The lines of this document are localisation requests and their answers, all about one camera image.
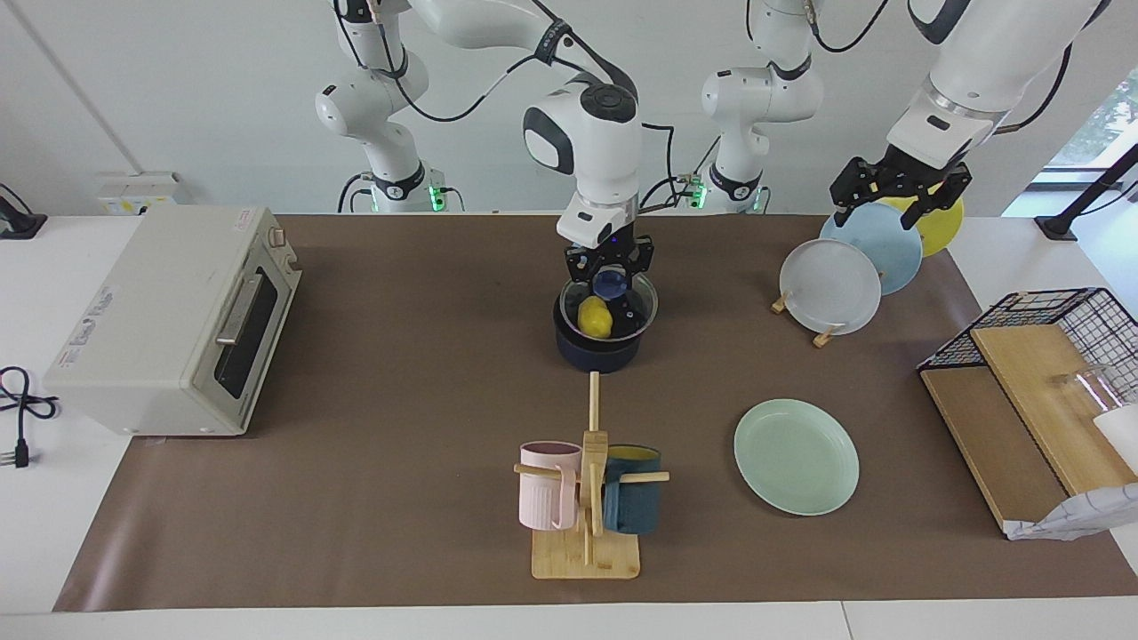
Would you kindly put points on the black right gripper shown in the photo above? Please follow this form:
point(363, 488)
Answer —
point(613, 249)

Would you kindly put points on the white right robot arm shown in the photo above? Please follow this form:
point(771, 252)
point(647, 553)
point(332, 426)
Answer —
point(596, 151)

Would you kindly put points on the green plate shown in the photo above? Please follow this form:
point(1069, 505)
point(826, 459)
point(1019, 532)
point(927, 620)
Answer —
point(796, 458)

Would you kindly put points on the white checked cloth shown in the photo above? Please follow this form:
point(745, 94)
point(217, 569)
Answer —
point(1076, 520)

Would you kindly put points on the light wooden board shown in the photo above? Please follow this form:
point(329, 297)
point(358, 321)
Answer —
point(1040, 391)

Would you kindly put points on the dark blue mug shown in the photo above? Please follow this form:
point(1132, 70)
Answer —
point(633, 507)

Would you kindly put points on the wooden mug tree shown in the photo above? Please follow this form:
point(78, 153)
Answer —
point(587, 556)

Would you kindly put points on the wooden plate rack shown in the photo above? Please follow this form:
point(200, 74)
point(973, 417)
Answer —
point(827, 338)

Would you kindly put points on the grey plate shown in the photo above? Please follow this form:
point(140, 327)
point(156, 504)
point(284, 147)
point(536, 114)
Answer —
point(827, 284)

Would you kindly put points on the yellow plate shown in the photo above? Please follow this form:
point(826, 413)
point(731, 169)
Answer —
point(944, 229)

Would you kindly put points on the pink mug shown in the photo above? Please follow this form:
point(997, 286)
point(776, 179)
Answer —
point(544, 493)

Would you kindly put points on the black desk clamp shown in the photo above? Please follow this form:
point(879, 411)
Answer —
point(18, 224)

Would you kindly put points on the white wall socket strip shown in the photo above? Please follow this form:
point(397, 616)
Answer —
point(133, 194)

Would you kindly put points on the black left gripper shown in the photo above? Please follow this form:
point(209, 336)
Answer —
point(907, 171)

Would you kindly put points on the clear glass cup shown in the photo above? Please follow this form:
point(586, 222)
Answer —
point(1089, 387)

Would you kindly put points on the white plastic cup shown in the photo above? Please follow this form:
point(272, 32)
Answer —
point(1122, 428)

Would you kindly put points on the brown table mat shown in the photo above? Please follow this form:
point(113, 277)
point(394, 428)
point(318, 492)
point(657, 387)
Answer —
point(400, 533)

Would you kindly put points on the black angled stand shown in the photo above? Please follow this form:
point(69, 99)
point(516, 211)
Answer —
point(1058, 227)

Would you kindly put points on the light blue plate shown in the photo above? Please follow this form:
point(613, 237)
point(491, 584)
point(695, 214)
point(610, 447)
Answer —
point(889, 249)

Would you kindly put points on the yellow potato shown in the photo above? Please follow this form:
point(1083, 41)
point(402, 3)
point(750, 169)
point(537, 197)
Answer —
point(594, 318)

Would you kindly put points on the glass lid blue knob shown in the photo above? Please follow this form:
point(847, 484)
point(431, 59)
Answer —
point(610, 283)

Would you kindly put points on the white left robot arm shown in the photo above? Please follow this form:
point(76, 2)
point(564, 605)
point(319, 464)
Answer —
point(978, 53)

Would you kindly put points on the beige toaster oven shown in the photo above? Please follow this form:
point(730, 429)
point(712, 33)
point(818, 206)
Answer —
point(151, 329)

